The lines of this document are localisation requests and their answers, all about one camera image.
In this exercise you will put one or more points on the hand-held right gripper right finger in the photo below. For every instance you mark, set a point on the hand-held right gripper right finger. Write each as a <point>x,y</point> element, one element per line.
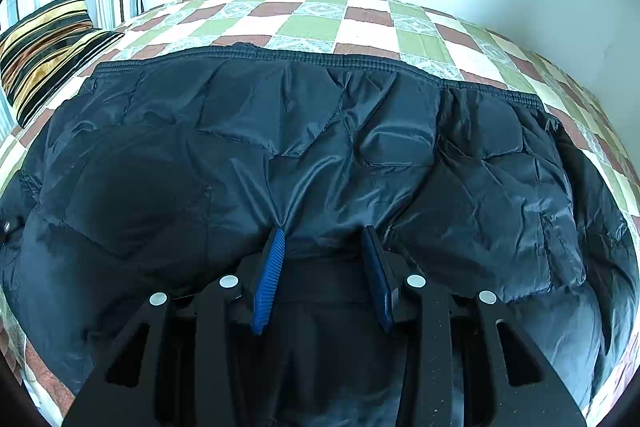
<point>377,282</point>

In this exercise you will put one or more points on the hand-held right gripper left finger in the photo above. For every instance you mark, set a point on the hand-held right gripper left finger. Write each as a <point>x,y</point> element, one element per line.
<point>267,287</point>

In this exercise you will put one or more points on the dark navy puffer jacket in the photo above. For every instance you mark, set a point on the dark navy puffer jacket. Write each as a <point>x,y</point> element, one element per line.
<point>300,132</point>

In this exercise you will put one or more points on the checkered green brown blanket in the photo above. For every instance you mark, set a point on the checkered green brown blanket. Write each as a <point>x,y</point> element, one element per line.
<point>310,24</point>

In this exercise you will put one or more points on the yellow black striped pillow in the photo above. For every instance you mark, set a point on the yellow black striped pillow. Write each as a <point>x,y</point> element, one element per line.
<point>45,47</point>

